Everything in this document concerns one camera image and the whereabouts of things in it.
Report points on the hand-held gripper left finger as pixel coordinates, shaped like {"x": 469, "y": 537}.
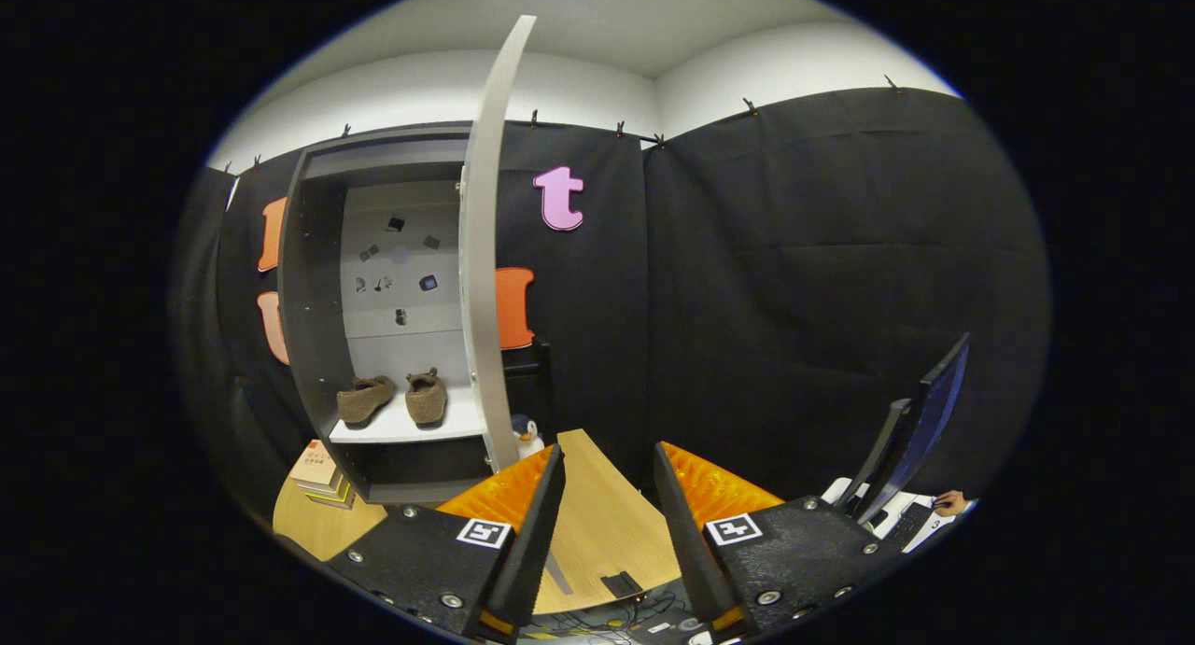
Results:
{"x": 537, "y": 542}

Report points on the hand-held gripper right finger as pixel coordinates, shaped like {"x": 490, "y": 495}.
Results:
{"x": 686, "y": 542}

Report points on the dark computer monitor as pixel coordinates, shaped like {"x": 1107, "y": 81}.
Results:
{"x": 920, "y": 421}

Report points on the small black flat object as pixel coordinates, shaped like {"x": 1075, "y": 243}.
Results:
{"x": 621, "y": 584}

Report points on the black backdrop cloth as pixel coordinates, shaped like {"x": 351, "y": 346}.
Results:
{"x": 794, "y": 300}

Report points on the penguin plush toy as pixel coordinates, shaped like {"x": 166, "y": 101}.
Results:
{"x": 528, "y": 435}

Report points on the yellow edged book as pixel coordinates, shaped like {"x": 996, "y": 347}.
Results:
{"x": 336, "y": 496}

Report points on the black keyboard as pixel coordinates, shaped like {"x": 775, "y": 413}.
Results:
{"x": 907, "y": 524}

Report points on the brown fuzzy shoe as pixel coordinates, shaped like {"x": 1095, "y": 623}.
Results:
{"x": 427, "y": 398}
{"x": 364, "y": 402}

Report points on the grey shoe cabinet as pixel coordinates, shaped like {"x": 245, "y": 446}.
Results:
{"x": 313, "y": 346}

